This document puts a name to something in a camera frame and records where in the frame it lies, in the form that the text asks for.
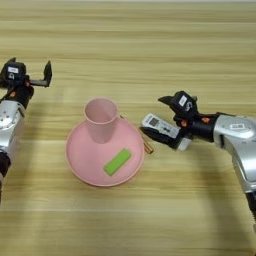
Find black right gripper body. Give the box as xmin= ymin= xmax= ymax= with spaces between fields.
xmin=174 ymin=112 xmax=220 ymax=152

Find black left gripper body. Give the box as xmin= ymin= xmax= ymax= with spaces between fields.
xmin=0 ymin=79 xmax=47 ymax=109

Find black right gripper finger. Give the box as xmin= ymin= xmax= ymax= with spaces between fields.
xmin=139 ymin=126 xmax=183 ymax=150
xmin=157 ymin=95 xmax=175 ymax=106

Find white remote control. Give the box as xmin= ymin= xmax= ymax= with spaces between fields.
xmin=140 ymin=113 xmax=181 ymax=139

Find green rectangular block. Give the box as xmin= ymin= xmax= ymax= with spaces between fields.
xmin=103 ymin=148 xmax=132 ymax=177

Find pink plastic cup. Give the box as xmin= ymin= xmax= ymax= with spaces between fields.
xmin=83 ymin=97 xmax=120 ymax=144

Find pink plastic plate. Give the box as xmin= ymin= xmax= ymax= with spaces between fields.
xmin=65 ymin=116 xmax=145 ymax=188

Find right gripper labelled black box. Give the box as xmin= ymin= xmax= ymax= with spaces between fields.
xmin=169 ymin=90 xmax=199 ymax=119

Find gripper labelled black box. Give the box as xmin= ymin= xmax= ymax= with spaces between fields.
xmin=169 ymin=90 xmax=199 ymax=119
xmin=0 ymin=61 xmax=28 ymax=84

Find left gripper labelled black box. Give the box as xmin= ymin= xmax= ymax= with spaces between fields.
xmin=0 ymin=61 xmax=28 ymax=84

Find amber handled screwdriver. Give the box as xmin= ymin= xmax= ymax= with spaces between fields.
xmin=119 ymin=114 xmax=154 ymax=155

